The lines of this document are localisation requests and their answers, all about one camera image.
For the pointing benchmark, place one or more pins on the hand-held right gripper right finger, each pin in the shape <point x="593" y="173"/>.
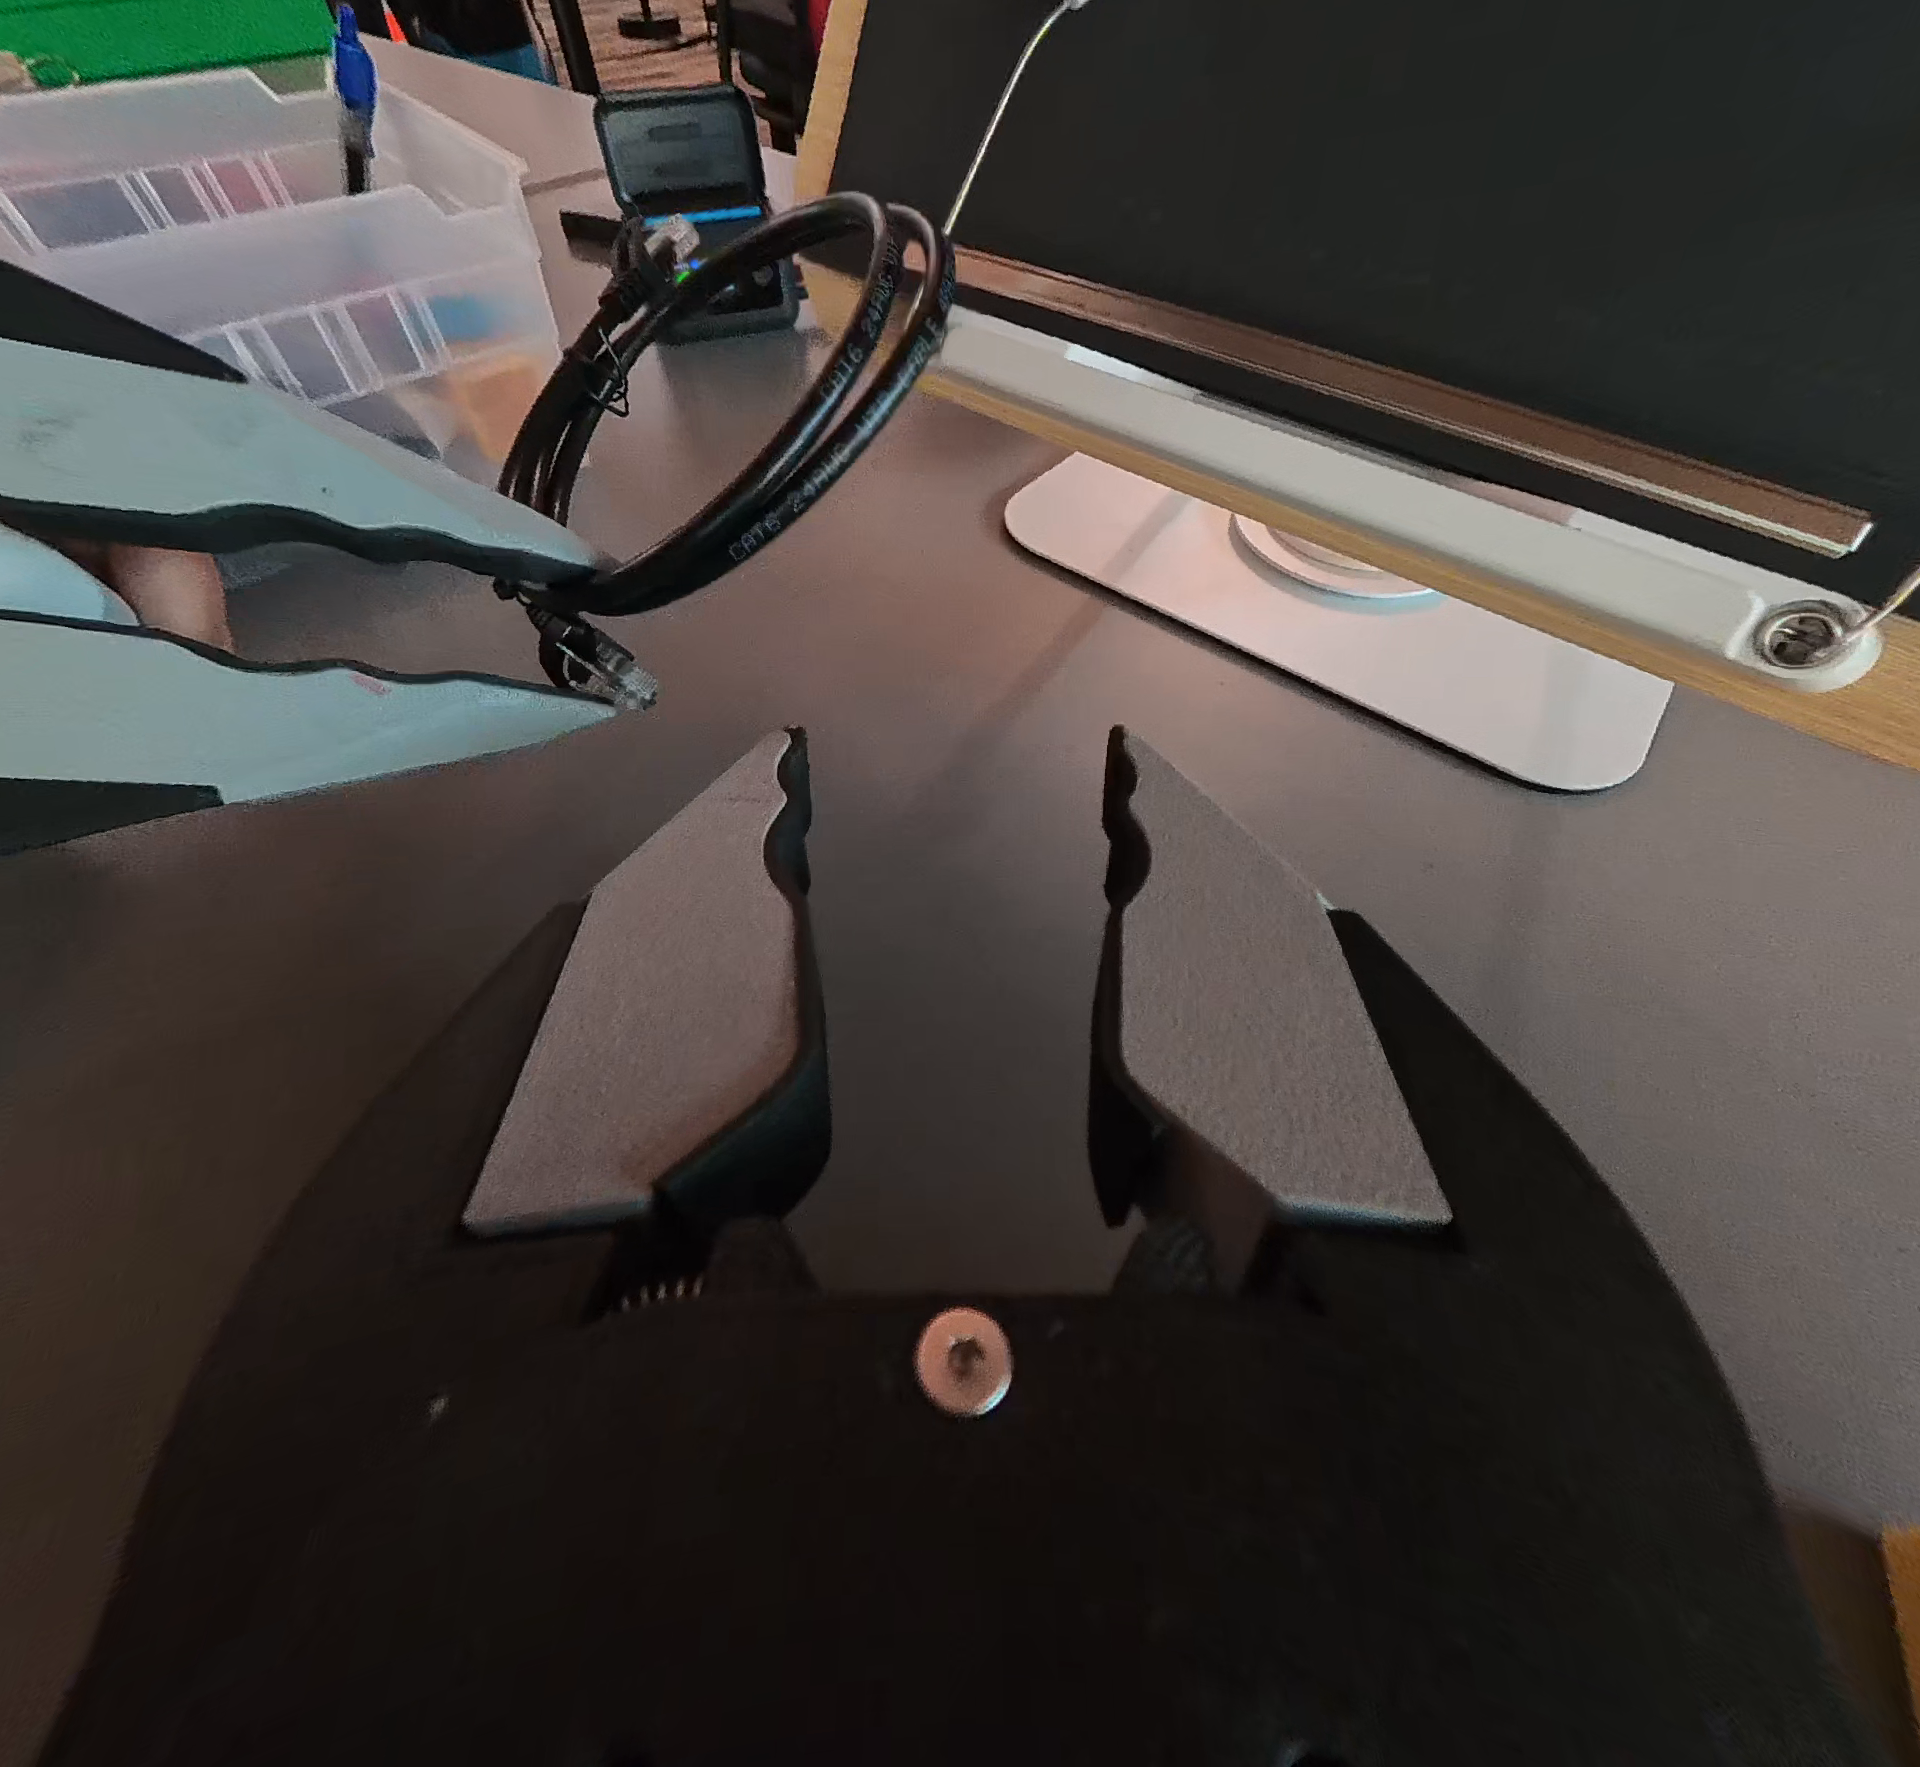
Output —
<point x="1260" y="1033"/>

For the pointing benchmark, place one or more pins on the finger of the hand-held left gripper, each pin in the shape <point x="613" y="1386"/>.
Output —
<point x="225" y="445"/>
<point x="225" y="731"/>

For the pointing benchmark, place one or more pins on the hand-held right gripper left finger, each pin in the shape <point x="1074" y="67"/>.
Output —
<point x="660" y="1016"/>

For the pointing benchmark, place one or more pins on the person's left hand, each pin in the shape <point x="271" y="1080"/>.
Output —
<point x="174" y="594"/>

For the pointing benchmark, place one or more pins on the clear plastic organizer bin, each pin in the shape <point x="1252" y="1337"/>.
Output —
<point x="451" y="281"/>
<point x="434" y="147"/>

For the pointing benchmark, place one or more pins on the blue pen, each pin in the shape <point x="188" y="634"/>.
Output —
<point x="350" y="94"/>

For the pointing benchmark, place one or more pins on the white flat stand base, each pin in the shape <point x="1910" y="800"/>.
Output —
<point x="1426" y="658"/>

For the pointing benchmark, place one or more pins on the black device with blue stripe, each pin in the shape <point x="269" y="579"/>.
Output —
<point x="674" y="147"/>

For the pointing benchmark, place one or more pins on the white ledge bar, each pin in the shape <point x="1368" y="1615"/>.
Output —
<point x="1349" y="477"/>

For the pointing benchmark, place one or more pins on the black board with wooden edge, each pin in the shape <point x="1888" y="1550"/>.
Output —
<point x="1426" y="147"/>

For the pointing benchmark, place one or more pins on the brown metal rail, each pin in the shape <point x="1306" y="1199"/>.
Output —
<point x="1426" y="409"/>

